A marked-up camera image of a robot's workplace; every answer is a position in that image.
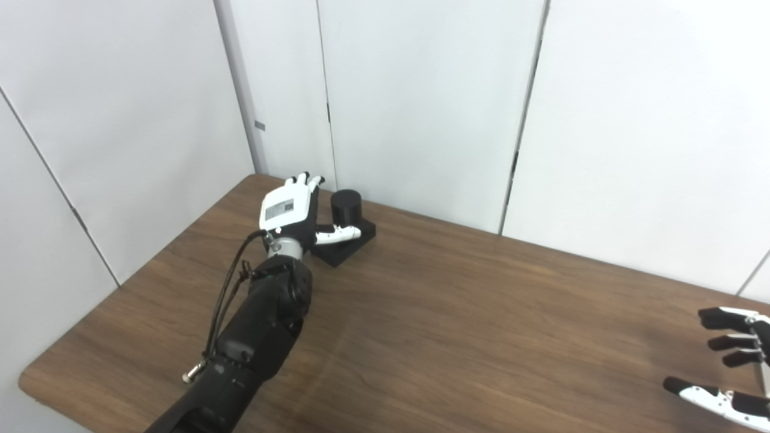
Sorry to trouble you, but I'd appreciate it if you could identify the white and black left hand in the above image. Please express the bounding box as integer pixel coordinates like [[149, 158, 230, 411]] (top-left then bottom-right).
[[259, 173, 362, 256]]

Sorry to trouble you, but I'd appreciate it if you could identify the white and black right hand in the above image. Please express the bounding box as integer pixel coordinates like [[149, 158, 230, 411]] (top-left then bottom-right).
[[663, 307, 770, 432]]

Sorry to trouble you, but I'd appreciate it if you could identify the black peg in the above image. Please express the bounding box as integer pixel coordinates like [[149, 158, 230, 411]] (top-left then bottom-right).
[[310, 189, 377, 268]]

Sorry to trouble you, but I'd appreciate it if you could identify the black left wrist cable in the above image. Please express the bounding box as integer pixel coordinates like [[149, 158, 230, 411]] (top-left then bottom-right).
[[182, 230, 279, 384]]

